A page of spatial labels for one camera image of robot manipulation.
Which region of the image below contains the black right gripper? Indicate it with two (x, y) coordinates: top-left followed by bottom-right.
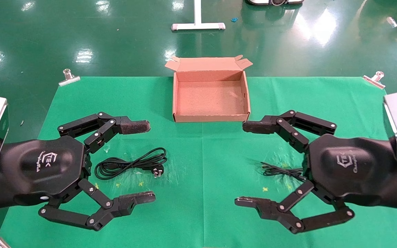
(234, 110), (397, 235)

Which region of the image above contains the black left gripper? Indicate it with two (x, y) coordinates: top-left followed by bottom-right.
(0, 112), (156, 231)

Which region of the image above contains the black wired computer mouse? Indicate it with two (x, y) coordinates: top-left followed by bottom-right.
(260, 162), (306, 182)

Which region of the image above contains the black power cable with plug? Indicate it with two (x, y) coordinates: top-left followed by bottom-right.
(94, 147), (167, 180)

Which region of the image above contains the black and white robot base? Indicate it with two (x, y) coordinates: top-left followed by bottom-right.
(245, 0), (304, 7)

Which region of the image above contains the open brown cardboard box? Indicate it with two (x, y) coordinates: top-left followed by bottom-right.
(165, 55), (253, 123)

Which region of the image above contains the green table cloth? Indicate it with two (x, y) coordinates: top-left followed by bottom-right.
(0, 76), (397, 248)

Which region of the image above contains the white stand base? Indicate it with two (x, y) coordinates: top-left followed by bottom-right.
(171, 0), (226, 31)

